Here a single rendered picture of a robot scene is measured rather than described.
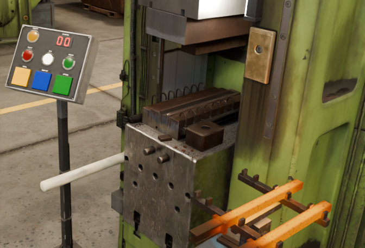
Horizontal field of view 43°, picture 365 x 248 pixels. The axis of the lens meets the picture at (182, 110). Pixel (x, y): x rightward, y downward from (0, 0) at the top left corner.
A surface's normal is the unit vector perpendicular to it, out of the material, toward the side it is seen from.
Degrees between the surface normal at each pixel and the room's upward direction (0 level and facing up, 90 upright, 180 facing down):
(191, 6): 90
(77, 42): 60
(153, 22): 90
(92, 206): 0
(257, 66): 90
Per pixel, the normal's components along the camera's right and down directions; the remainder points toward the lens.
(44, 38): -0.26, -0.17
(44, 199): 0.07, -0.92
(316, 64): 0.71, 0.29
